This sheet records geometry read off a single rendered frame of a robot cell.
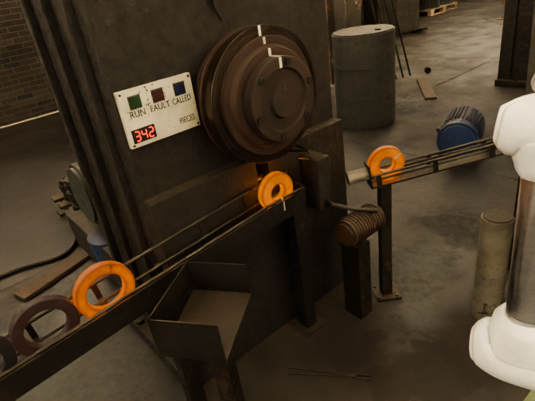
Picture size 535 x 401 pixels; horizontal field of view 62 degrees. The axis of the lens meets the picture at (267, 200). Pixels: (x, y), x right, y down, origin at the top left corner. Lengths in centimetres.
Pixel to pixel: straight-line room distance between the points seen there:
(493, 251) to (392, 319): 55
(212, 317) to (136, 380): 84
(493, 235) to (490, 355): 74
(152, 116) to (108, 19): 30
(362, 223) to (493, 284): 60
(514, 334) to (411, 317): 99
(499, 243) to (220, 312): 115
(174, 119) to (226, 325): 68
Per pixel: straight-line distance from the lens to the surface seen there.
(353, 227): 186
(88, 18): 142
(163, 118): 150
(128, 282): 148
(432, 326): 218
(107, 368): 228
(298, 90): 155
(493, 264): 204
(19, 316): 142
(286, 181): 172
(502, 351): 130
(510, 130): 104
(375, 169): 193
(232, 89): 144
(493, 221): 193
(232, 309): 140
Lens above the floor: 151
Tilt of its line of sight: 28 degrees down
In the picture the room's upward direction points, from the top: 9 degrees counter-clockwise
